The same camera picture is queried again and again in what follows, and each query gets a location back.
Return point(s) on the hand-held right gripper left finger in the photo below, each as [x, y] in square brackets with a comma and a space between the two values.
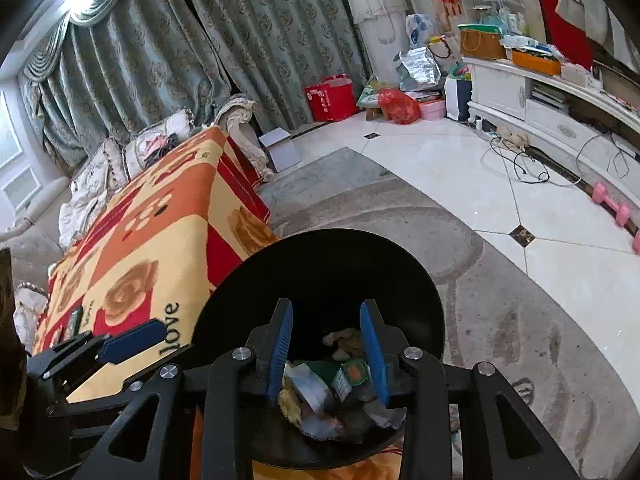
[280, 352]

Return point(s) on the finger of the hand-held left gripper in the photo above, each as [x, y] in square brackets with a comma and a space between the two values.
[135, 341]
[100, 397]

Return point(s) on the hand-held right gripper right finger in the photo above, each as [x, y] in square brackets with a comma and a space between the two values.
[372, 352]

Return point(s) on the black round bin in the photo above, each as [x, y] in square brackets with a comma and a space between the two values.
[325, 270]

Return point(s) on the dark green box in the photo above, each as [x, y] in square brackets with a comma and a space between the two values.
[76, 321]

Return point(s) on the embroidered bolster pillow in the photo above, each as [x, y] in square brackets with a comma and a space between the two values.
[30, 305]

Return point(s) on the grey patterned rug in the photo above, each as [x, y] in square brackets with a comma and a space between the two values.
[450, 260]

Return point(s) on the orange red printed blanket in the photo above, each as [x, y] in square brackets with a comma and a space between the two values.
[165, 220]

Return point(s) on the white crumpled quilt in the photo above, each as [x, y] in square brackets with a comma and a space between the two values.
[80, 215]

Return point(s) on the embroidered square pillow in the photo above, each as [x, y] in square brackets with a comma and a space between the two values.
[102, 165]
[135, 155]

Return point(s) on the pile of clothes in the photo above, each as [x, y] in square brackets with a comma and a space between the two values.
[160, 145]

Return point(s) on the grey flat sheet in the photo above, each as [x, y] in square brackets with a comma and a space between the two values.
[280, 150]

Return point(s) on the grey tufted sofa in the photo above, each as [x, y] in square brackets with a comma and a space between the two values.
[247, 145]

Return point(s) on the small wooden stool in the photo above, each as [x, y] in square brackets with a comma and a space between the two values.
[374, 111]

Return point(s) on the red plastic bag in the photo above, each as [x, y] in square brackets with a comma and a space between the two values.
[400, 107]

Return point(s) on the pink plastic box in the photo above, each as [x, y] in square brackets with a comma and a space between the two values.
[432, 110]

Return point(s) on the red gift bag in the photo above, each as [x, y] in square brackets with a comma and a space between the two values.
[330, 100]

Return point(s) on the green printed bag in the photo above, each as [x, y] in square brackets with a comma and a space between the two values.
[372, 91]

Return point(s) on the white navy bag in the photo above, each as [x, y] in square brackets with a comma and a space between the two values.
[457, 100]

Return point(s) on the pink dumbbell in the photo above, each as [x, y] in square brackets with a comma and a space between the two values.
[600, 194]
[636, 240]

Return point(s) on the silver foil bag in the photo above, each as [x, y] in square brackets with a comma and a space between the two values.
[420, 70]

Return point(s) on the white TV cabinet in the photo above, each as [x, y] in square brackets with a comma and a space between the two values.
[500, 95]

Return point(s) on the green patterned curtains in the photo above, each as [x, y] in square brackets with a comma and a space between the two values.
[200, 35]

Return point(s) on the brown paper gift bag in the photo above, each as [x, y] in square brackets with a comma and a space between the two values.
[480, 45]

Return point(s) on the white blue plastic bag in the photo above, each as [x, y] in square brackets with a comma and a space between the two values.
[420, 27]

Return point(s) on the orange box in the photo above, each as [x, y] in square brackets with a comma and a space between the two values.
[535, 65]

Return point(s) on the lace covered air conditioner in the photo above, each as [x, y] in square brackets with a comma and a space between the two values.
[375, 10]

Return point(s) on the red cloth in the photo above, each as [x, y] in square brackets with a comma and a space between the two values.
[547, 10]

